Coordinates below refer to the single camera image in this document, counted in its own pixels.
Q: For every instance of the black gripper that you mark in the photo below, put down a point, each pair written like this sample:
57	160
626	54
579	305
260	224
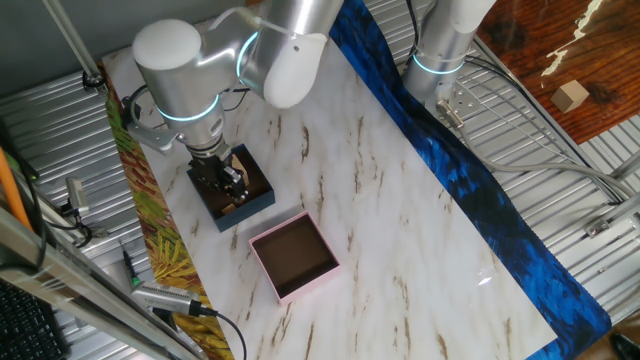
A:
210	170

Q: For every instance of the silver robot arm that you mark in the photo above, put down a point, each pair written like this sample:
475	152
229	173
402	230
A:
175	75

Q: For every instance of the dark blue cardboard box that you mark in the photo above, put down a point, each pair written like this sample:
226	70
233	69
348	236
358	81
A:
255	207

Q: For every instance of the pink cardboard box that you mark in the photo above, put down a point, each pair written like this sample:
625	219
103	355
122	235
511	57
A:
310	287

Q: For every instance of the medium wooden cube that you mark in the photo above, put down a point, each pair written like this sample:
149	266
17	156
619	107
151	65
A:
228	210

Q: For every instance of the yellow green painted cloth strip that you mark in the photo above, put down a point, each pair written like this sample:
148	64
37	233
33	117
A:
150	200

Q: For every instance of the black rod base knob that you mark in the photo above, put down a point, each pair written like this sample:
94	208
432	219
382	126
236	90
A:
94	81

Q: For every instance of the white marble pattern mat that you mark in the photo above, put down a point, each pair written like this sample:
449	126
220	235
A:
400	250

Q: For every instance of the orange pole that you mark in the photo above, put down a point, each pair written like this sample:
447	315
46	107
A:
12	190

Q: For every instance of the grey metal rod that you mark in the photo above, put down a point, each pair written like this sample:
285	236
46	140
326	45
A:
70	35

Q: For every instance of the black keyboard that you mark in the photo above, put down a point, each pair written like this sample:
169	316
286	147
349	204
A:
25	325

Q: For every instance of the blue painted cloth strip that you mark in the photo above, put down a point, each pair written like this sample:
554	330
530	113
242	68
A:
500	225

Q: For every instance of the brown wood pattern board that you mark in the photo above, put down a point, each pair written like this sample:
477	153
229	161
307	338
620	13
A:
600	50

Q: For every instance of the black shoe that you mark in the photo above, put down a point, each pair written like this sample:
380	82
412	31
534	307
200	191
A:
627	346

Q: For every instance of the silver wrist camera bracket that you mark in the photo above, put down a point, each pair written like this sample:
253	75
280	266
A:
152	136

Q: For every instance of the silver ribbed camera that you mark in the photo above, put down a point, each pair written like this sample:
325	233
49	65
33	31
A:
165	297

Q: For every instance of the aluminium frame beam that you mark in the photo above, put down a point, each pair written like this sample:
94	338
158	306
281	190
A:
75	285

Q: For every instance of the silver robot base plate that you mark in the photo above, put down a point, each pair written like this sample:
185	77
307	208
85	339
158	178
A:
467	100

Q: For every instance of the aluminium rail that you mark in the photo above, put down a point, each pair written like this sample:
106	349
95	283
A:
625	167
615	215

